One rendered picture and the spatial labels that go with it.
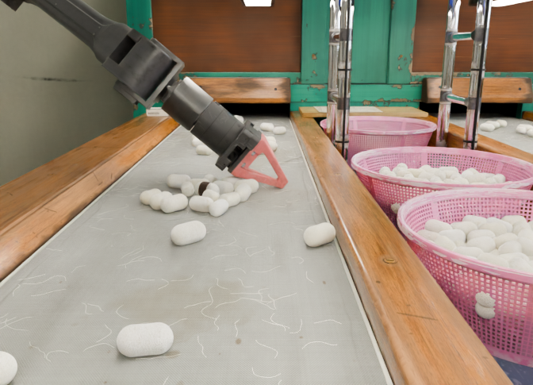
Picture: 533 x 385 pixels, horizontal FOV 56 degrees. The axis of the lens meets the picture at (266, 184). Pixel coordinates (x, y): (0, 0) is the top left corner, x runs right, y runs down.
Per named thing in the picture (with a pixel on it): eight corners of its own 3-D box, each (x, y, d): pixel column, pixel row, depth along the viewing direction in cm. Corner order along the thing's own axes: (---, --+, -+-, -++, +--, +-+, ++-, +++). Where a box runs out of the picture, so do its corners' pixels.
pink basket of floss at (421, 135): (390, 182, 102) (393, 135, 100) (296, 161, 121) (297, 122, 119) (454, 163, 120) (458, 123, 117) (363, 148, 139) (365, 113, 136)
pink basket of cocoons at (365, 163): (419, 268, 61) (426, 194, 59) (319, 207, 85) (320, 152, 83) (575, 240, 71) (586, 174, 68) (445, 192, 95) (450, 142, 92)
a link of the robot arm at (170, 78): (109, 85, 66) (151, 35, 67) (121, 93, 78) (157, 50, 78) (182, 143, 68) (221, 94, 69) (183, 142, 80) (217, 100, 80)
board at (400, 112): (302, 117, 132) (302, 113, 132) (298, 110, 147) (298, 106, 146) (427, 117, 132) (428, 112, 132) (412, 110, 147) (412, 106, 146)
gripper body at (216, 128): (257, 126, 76) (219, 94, 75) (256, 137, 66) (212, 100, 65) (230, 159, 77) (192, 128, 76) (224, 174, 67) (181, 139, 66)
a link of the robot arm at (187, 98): (153, 102, 66) (180, 68, 67) (156, 105, 73) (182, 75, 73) (194, 136, 68) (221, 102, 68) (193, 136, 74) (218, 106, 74)
